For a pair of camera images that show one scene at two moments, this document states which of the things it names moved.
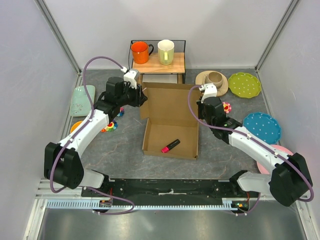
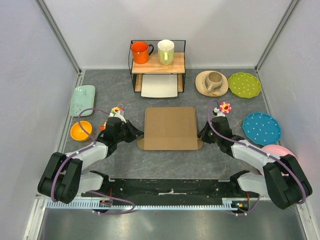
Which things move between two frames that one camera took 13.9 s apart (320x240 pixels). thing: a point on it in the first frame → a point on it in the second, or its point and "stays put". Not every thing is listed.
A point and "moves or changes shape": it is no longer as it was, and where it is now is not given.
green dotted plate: (244, 85) stays put
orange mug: (140, 51) stays put
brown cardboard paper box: (172, 110) moves or changes shape
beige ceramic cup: (214, 77) stays put
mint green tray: (81, 104) stays put
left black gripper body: (130, 94) → (125, 134)
